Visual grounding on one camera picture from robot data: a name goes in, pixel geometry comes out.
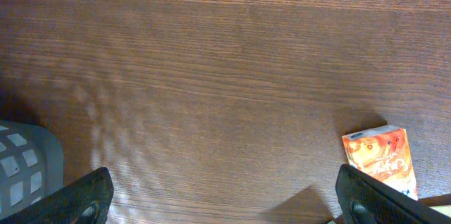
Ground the yellow wet wipes pack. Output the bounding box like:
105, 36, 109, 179
419, 194, 451, 217

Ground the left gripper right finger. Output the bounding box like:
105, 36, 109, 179
335, 164, 450, 224

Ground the orange Kleenex tissue pack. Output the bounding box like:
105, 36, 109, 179
342, 125, 418, 200

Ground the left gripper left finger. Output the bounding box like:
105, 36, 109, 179
1, 167, 113, 224

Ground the grey plastic mesh basket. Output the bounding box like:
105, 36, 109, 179
1, 120, 64, 219

